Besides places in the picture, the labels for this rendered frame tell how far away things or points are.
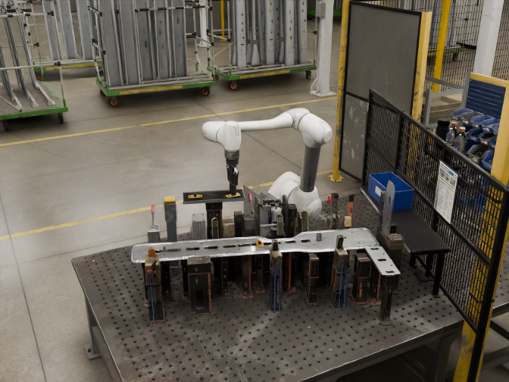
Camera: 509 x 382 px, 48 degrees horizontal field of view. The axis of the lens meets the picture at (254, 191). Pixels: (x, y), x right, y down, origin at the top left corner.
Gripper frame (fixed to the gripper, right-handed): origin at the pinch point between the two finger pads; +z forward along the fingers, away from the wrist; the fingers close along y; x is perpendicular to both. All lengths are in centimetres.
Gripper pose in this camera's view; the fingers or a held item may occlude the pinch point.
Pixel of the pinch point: (232, 189)
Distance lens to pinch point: 340.5
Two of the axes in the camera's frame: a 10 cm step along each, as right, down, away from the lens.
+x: 9.0, -1.8, 4.1
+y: 4.5, 3.6, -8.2
